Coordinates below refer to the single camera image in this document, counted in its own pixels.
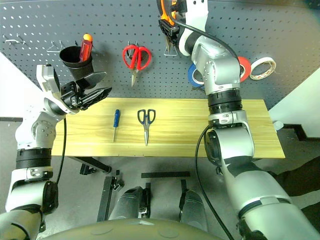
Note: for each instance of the dark grey pegboard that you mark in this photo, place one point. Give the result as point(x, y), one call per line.
point(160, 75)

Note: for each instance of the black metal frame post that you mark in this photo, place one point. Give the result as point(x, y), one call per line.
point(105, 197)

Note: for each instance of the white pegboard hook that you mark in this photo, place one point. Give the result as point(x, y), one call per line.
point(11, 40)

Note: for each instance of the black cup holder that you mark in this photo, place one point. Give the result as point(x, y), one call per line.
point(75, 66)

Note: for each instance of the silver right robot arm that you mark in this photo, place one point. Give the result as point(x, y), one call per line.
point(220, 67)

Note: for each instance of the white table corner clamp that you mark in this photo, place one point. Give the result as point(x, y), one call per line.
point(278, 125)

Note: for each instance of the silver robot leg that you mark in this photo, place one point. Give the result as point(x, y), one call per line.
point(127, 203)
point(193, 212)

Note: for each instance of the silver right robot leg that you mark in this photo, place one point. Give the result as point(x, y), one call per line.
point(193, 212)

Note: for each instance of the grey rounded robot torso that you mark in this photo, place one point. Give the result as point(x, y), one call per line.
point(130, 230)

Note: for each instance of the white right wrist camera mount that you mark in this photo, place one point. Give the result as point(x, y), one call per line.
point(197, 12)

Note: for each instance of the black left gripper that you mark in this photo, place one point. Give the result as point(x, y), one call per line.
point(71, 96)

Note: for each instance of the black table leg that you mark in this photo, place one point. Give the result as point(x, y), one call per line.
point(96, 163)

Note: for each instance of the red tape roll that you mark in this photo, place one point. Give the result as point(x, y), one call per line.
point(246, 68)

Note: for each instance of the silver left robot leg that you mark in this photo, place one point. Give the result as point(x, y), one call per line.
point(127, 203)

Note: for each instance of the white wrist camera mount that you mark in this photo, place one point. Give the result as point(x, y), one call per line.
point(46, 77)
point(197, 12)

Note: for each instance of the red screwdriver orange cap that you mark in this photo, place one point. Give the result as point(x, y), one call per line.
point(86, 48)

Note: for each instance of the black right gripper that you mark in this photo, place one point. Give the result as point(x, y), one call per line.
point(168, 28)

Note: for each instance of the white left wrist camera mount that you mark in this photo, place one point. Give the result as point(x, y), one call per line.
point(46, 77)

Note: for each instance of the white tape roll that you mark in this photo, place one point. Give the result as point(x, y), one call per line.
point(255, 67)

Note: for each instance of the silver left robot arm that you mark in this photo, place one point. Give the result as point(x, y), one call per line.
point(37, 130)

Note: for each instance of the black flat floor bar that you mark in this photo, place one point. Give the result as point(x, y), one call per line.
point(165, 174)

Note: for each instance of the blue tape roll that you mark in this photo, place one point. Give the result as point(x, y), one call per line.
point(191, 75)

